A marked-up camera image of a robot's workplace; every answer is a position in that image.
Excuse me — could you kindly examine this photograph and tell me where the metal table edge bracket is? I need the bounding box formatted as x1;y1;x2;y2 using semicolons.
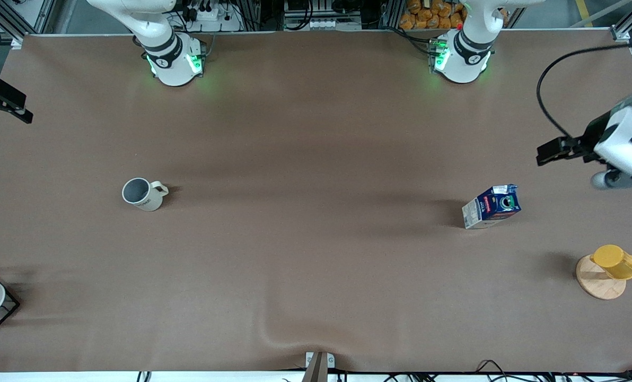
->
305;351;336;382

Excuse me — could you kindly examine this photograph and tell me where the round wooden mug stand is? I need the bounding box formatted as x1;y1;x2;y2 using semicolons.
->
576;254;632;301

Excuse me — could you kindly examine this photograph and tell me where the brown table cover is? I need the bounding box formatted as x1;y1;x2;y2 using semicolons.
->
0;29;632;373

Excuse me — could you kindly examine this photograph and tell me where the blue white milk carton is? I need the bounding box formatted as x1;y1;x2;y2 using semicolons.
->
462;184;522;230

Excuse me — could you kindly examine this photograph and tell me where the orange bread rolls heap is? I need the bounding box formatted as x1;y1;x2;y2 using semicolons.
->
399;0;468;30

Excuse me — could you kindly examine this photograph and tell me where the yellow plastic cup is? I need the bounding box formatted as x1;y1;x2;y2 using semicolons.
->
590;245;632;280

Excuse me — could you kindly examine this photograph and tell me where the white power strip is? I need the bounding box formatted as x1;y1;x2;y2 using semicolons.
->
188;6;243;32

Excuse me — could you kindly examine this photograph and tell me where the beige cup with handle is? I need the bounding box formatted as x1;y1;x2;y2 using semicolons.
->
122;178;169;212

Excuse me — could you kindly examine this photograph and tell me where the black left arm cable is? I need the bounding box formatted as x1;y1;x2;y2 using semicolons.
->
537;44;632;140

